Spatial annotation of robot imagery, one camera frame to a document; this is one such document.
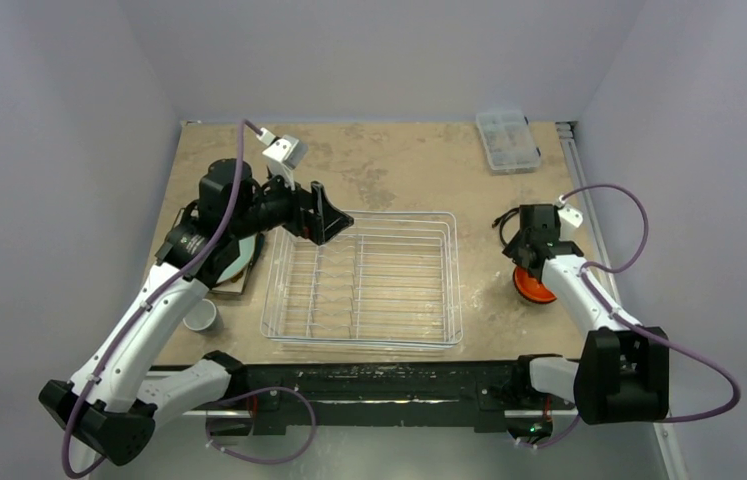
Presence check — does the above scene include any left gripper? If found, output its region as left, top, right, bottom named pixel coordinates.
left=230, top=163, right=352, bottom=244

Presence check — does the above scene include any orange bowl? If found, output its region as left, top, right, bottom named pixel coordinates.
left=512, top=266, right=557, bottom=305

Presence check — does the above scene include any grey coffee mug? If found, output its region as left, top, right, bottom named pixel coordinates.
left=182, top=299, right=222, bottom=335

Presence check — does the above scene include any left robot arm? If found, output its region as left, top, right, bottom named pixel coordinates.
left=39, top=158, right=354, bottom=467

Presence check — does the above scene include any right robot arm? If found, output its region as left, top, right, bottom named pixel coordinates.
left=503, top=204, right=669, bottom=425

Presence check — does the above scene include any light green round plate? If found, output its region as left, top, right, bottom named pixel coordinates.
left=213, top=233, right=265, bottom=294

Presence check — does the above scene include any clear plastic organizer box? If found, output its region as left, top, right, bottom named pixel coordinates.
left=475, top=109, right=542, bottom=175

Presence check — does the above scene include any square patterned plate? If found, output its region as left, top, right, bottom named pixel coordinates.
left=170, top=206, right=268, bottom=297

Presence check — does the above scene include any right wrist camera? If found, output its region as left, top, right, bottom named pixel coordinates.
left=557, top=204, right=584, bottom=237

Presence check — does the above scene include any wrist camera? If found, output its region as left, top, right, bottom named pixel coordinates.
left=258, top=128, right=308, bottom=185
left=557, top=204, right=584, bottom=237

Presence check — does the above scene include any black coiled cable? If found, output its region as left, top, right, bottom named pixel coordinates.
left=492, top=206, right=523, bottom=250

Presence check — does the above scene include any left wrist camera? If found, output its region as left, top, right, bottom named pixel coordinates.
left=258, top=128, right=308, bottom=185

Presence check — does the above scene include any white wire dish rack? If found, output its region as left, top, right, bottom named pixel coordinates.
left=260, top=211, right=463, bottom=349

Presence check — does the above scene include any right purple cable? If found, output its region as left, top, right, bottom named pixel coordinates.
left=559, top=184, right=742, bottom=425

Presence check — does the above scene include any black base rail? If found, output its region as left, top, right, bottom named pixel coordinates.
left=184, top=360, right=580, bottom=439

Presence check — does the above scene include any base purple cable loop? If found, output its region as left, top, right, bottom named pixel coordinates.
left=204, top=387, right=317, bottom=466

